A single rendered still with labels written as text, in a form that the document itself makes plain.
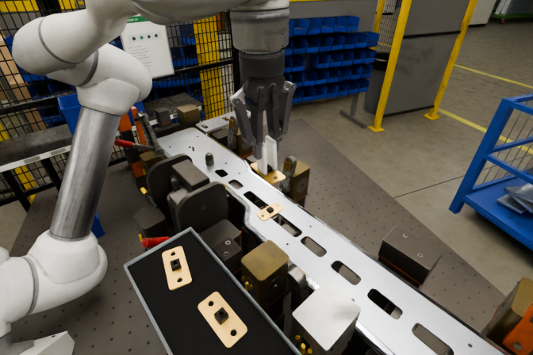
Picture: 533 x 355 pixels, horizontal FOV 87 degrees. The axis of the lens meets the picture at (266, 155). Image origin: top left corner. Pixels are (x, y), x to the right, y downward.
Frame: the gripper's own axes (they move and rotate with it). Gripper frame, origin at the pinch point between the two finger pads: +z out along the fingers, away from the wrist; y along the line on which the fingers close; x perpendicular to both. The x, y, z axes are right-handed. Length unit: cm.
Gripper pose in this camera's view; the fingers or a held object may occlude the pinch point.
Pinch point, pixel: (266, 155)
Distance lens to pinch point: 56.0
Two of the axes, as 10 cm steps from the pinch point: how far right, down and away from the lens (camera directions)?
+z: 0.4, 8.5, 5.2
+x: -5.4, -4.2, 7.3
